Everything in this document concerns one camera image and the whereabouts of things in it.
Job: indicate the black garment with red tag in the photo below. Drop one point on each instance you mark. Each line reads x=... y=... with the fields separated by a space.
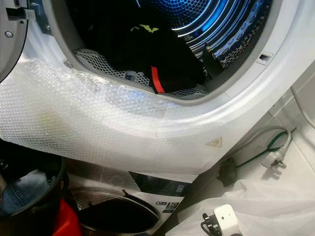
x=138 y=54

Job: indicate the white washing machine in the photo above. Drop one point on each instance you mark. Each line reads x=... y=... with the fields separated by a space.
x=162 y=189

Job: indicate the black washer label sticker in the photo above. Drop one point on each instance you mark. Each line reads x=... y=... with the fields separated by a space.
x=165 y=206

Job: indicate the white translucent plastic sheet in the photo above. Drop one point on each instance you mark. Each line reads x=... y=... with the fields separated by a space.
x=275 y=206

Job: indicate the yellow triangle warning sticker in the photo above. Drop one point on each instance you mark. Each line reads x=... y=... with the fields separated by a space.
x=215 y=143

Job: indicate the white power plug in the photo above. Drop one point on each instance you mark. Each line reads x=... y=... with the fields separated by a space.
x=273 y=160

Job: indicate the blue denim jeans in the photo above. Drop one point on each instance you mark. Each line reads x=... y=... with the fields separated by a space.
x=24 y=189

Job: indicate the black round laundry basket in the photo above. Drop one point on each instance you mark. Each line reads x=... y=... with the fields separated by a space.
x=29 y=157

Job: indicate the white tumble dryer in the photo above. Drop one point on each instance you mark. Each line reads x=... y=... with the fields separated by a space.
x=256 y=98

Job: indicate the red plastic item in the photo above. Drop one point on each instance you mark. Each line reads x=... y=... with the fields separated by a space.
x=66 y=221

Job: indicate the clear bubble wrap sheet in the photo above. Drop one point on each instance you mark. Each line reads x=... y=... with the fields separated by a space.
x=88 y=125

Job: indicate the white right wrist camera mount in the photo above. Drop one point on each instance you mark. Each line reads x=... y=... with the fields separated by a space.
x=227 y=219

